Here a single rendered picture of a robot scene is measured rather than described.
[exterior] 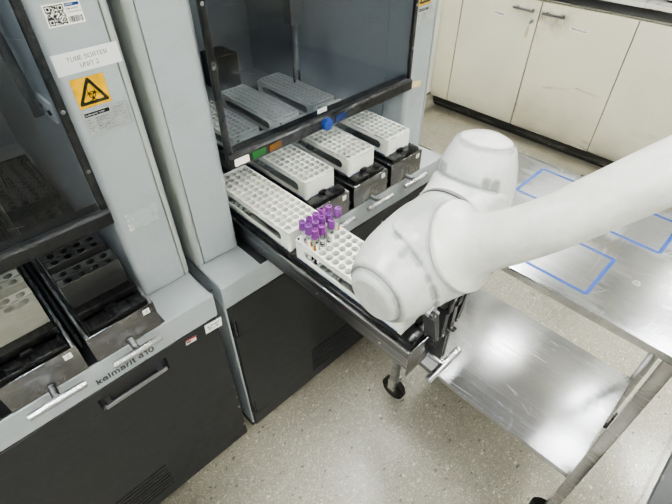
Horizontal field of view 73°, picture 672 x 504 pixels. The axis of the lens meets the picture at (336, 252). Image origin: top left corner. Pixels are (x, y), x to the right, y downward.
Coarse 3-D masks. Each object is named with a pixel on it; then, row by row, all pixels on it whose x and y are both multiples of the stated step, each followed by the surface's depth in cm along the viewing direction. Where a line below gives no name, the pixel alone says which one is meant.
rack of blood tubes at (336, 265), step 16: (336, 240) 96; (352, 240) 97; (304, 256) 97; (320, 256) 92; (336, 256) 92; (352, 256) 92; (320, 272) 95; (336, 272) 90; (352, 288) 93; (384, 320) 85
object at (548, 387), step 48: (528, 192) 116; (624, 240) 102; (480, 288) 165; (576, 288) 91; (624, 288) 91; (480, 336) 149; (528, 336) 149; (624, 336) 84; (384, 384) 164; (480, 384) 136; (528, 384) 136; (576, 384) 136; (624, 384) 136; (528, 432) 125; (576, 432) 125; (576, 480) 113
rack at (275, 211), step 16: (224, 176) 114; (240, 176) 114; (256, 176) 114; (240, 192) 110; (256, 192) 109; (272, 192) 110; (288, 192) 109; (240, 208) 110; (256, 208) 104; (272, 208) 105; (288, 208) 104; (304, 208) 104; (256, 224) 107; (272, 224) 101; (288, 224) 100; (288, 240) 99
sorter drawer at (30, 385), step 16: (32, 288) 94; (64, 336) 85; (32, 352) 81; (48, 352) 81; (64, 352) 82; (0, 368) 78; (16, 368) 78; (32, 368) 80; (48, 368) 81; (64, 368) 84; (80, 368) 86; (0, 384) 77; (16, 384) 79; (32, 384) 81; (48, 384) 83; (80, 384) 83; (16, 400) 80; (32, 400) 82; (64, 400) 82; (32, 416) 79
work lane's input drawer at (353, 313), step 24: (240, 216) 110; (264, 240) 105; (288, 264) 100; (312, 288) 97; (336, 288) 92; (336, 312) 94; (360, 312) 89; (384, 336) 85; (408, 336) 83; (408, 360) 83
